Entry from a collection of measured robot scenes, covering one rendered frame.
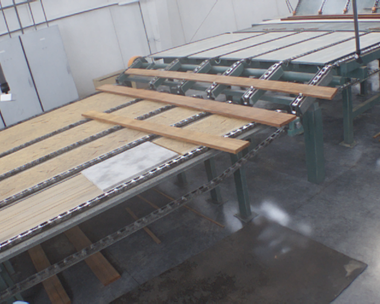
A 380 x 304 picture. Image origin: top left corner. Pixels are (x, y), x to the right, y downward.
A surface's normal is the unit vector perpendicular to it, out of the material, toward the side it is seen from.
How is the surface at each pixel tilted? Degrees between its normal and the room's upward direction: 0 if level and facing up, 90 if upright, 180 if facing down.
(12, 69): 90
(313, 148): 90
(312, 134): 90
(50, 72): 90
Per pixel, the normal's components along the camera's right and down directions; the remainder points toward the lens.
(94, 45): 0.57, 0.21
